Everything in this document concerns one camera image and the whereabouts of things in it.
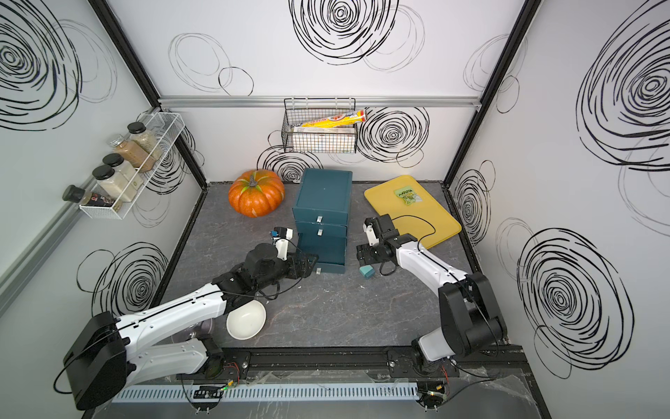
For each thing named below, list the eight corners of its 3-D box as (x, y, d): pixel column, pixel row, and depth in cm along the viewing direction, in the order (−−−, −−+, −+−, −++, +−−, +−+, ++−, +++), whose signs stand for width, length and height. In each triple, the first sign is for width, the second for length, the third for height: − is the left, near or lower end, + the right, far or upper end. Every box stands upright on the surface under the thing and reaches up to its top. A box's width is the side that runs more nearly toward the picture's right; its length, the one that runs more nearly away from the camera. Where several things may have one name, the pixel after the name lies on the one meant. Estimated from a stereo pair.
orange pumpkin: (235, 222, 108) (224, 202, 98) (245, 189, 120) (237, 168, 110) (280, 222, 108) (275, 202, 98) (286, 189, 120) (282, 168, 110)
